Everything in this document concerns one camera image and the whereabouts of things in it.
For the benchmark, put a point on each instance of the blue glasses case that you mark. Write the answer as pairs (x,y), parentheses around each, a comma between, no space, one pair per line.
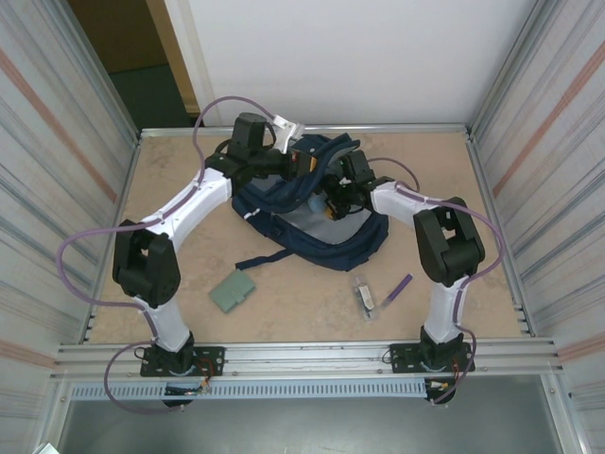
(316,204)

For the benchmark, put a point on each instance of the navy blue backpack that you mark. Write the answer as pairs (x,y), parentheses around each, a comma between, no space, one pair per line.
(331,236)

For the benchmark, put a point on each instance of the clear plastic pencil case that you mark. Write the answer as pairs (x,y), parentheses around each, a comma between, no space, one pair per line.
(365,298)

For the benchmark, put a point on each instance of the purple pen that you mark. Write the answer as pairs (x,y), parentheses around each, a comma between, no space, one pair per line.
(399,287)

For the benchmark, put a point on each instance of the green wallet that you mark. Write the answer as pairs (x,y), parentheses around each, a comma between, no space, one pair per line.
(231,291)

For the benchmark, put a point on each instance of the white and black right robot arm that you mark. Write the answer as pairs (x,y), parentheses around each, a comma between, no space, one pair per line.
(444,307)

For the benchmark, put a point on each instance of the grey metal lower shelf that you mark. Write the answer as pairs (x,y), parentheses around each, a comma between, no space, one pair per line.
(307,425)

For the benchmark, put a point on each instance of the short aluminium frame rail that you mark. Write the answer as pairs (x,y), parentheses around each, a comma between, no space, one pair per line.
(402,128)

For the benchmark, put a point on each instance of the white door frame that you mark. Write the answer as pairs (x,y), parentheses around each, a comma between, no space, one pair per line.
(189,47)

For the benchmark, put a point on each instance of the aluminium side frame rail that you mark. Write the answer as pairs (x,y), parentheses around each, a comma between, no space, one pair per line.
(134,156)
(477,161)

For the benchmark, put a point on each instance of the long aluminium mounting rail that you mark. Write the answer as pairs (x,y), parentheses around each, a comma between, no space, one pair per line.
(307,359)

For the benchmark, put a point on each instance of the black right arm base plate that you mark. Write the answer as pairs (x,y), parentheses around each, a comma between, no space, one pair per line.
(402,357)

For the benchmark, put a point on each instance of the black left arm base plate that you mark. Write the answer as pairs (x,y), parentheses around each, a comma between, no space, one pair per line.
(212,359)

